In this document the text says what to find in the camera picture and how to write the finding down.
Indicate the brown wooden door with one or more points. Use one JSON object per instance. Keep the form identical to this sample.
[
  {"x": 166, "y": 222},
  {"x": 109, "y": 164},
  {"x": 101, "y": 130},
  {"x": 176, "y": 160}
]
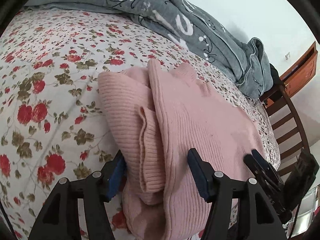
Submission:
[{"x": 296, "y": 77}]

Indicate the black garment on rail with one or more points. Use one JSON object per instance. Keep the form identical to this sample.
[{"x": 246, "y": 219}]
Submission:
[{"x": 275, "y": 76}]

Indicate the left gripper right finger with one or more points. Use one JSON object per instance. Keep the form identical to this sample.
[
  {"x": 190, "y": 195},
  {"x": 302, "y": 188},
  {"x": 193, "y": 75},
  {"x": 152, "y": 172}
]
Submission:
[{"x": 257, "y": 219}]

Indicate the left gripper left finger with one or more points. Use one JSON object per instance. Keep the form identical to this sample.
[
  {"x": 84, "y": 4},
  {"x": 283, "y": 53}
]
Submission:
[{"x": 59, "y": 216}]

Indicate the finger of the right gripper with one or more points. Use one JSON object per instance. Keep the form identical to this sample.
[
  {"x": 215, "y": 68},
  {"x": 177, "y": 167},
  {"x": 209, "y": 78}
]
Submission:
[
  {"x": 248, "y": 162},
  {"x": 266, "y": 175}
]

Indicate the grey patterned quilt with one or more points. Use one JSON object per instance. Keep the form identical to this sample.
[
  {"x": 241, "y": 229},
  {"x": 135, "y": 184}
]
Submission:
[{"x": 245, "y": 64}]

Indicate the white wall switch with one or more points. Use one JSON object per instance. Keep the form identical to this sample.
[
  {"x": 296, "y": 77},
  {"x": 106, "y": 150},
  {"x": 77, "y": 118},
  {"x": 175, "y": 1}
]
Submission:
[{"x": 287, "y": 56}]

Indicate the pink knit sweater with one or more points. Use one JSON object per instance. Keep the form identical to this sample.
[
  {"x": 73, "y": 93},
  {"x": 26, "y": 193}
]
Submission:
[{"x": 156, "y": 117}]

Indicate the floral bed sheet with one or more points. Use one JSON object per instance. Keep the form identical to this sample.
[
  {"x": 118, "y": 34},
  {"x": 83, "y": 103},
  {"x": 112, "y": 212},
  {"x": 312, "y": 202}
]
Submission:
[{"x": 52, "y": 125}]

